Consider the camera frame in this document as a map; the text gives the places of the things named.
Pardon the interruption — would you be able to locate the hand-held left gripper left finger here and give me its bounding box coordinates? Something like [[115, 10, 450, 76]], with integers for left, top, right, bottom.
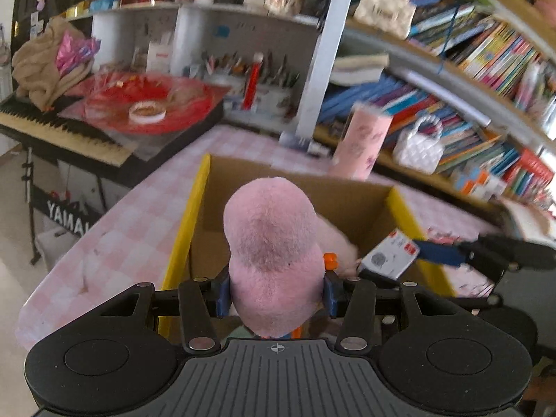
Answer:
[[98, 265, 232, 354]]

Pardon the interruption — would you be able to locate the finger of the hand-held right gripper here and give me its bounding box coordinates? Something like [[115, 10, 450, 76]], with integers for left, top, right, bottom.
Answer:
[[357, 268, 407, 290], [411, 235, 556, 272]]

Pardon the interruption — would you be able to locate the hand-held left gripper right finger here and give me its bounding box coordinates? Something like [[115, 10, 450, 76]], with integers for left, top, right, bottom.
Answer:
[[322, 269, 459, 354]]

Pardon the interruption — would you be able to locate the white box with red label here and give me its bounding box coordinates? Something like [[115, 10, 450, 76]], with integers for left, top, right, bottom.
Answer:
[[359, 228, 420, 281]]

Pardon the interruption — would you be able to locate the pink plush toy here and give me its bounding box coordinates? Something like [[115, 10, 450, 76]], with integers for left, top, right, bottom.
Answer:
[[314, 219, 364, 277]]

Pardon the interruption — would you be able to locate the pink plush duck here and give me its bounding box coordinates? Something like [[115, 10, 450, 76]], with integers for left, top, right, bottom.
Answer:
[[222, 176, 339, 340]]

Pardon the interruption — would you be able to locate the yellow cardboard box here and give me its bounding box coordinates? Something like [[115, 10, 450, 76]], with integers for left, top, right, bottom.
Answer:
[[157, 153, 458, 340]]

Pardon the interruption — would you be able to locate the orange and white carton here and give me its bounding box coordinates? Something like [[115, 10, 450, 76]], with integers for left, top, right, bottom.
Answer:
[[460, 167, 510, 201]]

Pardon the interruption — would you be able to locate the row of colourful books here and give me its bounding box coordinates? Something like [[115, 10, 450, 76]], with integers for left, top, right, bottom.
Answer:
[[316, 73, 556, 203]]

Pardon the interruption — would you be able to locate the red gift box set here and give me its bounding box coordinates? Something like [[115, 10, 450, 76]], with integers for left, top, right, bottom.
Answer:
[[505, 148, 556, 203]]

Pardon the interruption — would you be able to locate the pink printed cylinder container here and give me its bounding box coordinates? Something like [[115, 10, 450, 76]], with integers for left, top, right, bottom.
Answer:
[[331, 103, 394, 180]]

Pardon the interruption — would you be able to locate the black keyboard stand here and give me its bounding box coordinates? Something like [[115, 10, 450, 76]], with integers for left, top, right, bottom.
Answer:
[[23, 147, 107, 267]]

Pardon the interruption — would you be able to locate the wooden bookshelf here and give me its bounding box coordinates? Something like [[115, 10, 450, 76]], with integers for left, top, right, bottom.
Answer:
[[312, 0, 556, 229]]

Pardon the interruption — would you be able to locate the red plastic bag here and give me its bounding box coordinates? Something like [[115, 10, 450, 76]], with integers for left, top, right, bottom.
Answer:
[[58, 73, 232, 136]]

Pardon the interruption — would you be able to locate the pen display box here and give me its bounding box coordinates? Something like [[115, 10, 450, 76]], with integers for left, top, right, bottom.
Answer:
[[201, 51, 301, 114]]

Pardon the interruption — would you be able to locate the shelf row of thin booklets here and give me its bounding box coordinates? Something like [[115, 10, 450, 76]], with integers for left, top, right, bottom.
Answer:
[[407, 0, 556, 107]]

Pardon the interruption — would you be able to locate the red tassel ornament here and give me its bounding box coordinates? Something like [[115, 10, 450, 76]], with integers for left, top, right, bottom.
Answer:
[[240, 51, 265, 112]]

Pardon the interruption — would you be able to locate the white shelf unit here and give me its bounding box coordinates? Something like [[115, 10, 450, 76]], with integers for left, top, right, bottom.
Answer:
[[64, 0, 362, 140]]

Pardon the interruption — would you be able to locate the black electronic keyboard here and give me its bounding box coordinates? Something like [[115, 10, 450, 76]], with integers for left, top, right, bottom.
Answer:
[[0, 95, 149, 185]]

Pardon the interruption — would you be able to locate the white box with red mark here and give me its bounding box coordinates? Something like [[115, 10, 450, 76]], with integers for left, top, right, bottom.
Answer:
[[145, 38, 173, 73]]

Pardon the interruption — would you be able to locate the pink shiny wrapping foil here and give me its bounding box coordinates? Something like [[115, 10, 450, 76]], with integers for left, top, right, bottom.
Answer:
[[56, 30, 101, 75]]

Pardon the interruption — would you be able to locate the beige fleece cloth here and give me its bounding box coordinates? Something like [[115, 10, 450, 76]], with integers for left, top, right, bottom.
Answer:
[[11, 18, 95, 110]]

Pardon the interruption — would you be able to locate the white quilted pearl-handle handbag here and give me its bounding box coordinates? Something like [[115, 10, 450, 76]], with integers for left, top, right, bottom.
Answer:
[[392, 115, 447, 176]]

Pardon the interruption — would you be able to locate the beige pearl-handle handbag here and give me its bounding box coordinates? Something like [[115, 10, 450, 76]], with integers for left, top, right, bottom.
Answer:
[[353, 0, 418, 41]]

